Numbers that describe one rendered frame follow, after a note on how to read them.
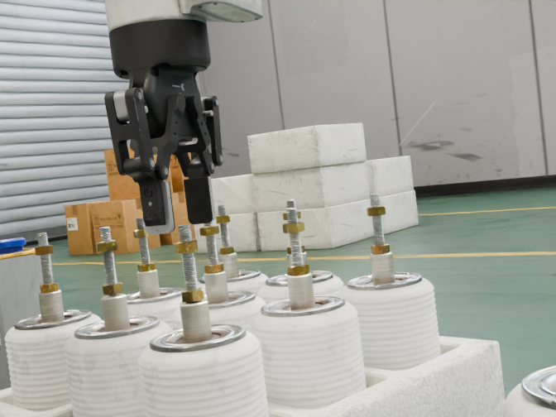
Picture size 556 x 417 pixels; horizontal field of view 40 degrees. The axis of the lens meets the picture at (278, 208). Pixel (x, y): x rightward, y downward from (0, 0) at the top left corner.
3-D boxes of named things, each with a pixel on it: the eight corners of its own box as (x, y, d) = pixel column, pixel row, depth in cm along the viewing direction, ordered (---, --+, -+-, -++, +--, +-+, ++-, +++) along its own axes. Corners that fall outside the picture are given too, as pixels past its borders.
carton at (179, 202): (200, 238, 476) (194, 190, 474) (172, 244, 457) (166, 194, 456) (167, 240, 494) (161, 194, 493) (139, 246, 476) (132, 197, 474)
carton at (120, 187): (173, 193, 461) (167, 143, 459) (144, 197, 442) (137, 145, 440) (139, 196, 479) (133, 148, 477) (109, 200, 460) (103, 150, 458)
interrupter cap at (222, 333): (133, 358, 58) (131, 349, 58) (174, 334, 65) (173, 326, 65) (227, 354, 56) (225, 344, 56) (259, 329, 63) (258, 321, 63)
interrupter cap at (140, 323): (146, 318, 74) (146, 311, 74) (171, 329, 67) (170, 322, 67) (67, 334, 71) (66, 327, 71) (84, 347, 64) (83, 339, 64)
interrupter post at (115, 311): (127, 328, 71) (122, 292, 70) (135, 331, 68) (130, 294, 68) (101, 333, 70) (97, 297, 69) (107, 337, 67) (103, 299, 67)
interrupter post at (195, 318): (178, 347, 60) (173, 305, 59) (190, 340, 62) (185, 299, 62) (207, 347, 59) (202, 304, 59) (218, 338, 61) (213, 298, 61)
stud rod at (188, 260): (187, 322, 60) (174, 226, 60) (193, 318, 61) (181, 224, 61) (198, 321, 60) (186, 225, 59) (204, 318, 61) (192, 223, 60)
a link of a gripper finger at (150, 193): (143, 157, 57) (151, 225, 57) (121, 159, 54) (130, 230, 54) (160, 155, 56) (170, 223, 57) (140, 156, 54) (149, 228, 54)
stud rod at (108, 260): (122, 309, 69) (112, 226, 69) (117, 311, 68) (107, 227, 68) (112, 309, 69) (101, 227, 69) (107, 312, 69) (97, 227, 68)
